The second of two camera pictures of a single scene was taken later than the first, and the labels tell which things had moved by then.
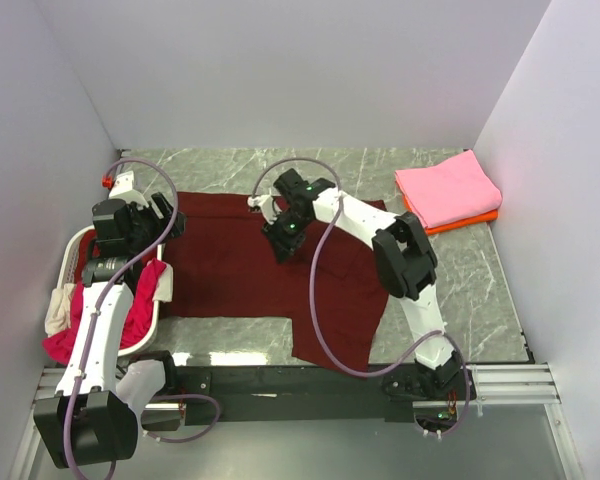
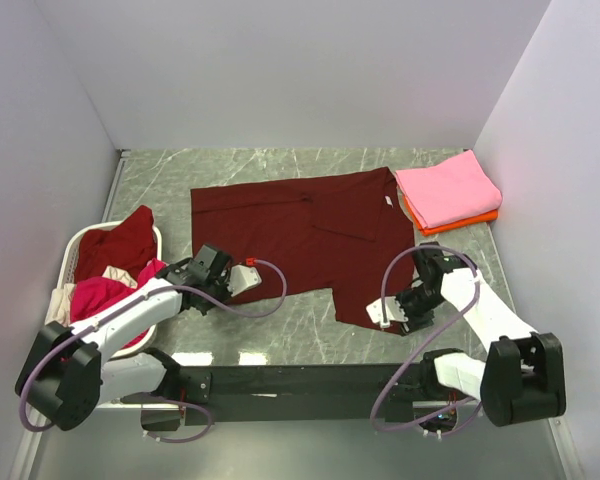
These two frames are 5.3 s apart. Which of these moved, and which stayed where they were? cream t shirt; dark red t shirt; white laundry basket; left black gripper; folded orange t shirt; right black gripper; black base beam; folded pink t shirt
Moved: dark red t shirt; left black gripper; right black gripper
Stayed: folded orange t shirt; white laundry basket; folded pink t shirt; cream t shirt; black base beam
